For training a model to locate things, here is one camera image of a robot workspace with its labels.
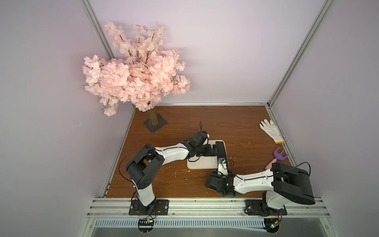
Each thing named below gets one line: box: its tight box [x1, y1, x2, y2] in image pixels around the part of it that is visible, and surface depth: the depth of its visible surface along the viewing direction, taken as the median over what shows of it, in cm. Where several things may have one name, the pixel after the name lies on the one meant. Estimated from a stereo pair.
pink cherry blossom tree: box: [81, 21, 191, 122], surface depth 71 cm
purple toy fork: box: [264, 147, 289, 170], surface depth 92 cm
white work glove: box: [259, 118, 286, 145], surface depth 105 cm
